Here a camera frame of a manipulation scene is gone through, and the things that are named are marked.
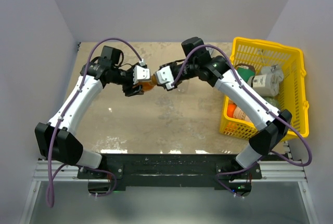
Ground orange juice bottle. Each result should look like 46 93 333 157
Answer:
140 77 157 93

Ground brown bottle cap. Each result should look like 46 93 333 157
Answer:
151 74 157 83

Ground clear glass bottle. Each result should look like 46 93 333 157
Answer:
177 80 190 93

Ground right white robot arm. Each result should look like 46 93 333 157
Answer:
155 37 292 179

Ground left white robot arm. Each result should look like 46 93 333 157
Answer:
35 46 150 178

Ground small labelled bottle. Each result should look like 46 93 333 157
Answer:
228 98 237 105

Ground silver rectangular box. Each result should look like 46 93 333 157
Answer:
206 47 214 56

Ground orange ball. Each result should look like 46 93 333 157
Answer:
227 104 237 118

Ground pink toilet paper roll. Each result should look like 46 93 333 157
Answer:
233 106 252 123

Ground yellow plastic basket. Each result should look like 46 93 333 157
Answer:
219 37 310 140

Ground white labelled jar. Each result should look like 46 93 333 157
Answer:
247 74 279 97

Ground green round sponge ball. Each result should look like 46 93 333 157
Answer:
264 97 280 109

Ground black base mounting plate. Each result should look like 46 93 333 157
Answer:
78 154 262 194

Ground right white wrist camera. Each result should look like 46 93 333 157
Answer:
155 66 176 91

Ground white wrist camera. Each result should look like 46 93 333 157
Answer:
133 64 151 85
155 66 176 91

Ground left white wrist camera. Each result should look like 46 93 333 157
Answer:
133 64 151 85

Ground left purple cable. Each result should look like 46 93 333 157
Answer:
45 37 146 208

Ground aluminium rail frame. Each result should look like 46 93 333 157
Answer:
20 150 318 223

